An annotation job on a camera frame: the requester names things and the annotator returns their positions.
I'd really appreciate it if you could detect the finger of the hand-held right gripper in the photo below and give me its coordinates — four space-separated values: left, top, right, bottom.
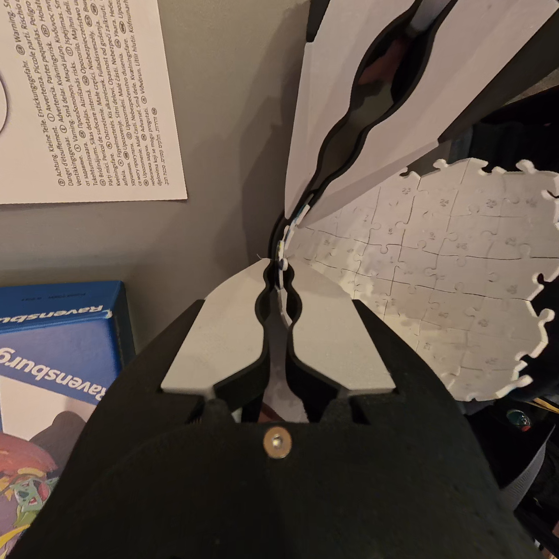
284 0 426 220
305 0 547 227

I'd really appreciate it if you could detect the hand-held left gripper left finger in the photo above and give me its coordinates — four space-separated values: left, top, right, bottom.
161 258 273 422

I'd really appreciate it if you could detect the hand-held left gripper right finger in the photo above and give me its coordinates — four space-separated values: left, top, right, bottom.
283 264 396 422

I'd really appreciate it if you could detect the white partly built puzzle ball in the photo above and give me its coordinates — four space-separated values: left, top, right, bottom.
273 157 559 402

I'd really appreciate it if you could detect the blue puzzle box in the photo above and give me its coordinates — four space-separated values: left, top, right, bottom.
0 279 137 559

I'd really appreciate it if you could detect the white printed leaflet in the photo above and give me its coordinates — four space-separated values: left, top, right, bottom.
0 0 188 205

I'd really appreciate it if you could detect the grey strap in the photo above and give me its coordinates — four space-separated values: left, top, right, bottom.
498 430 549 514

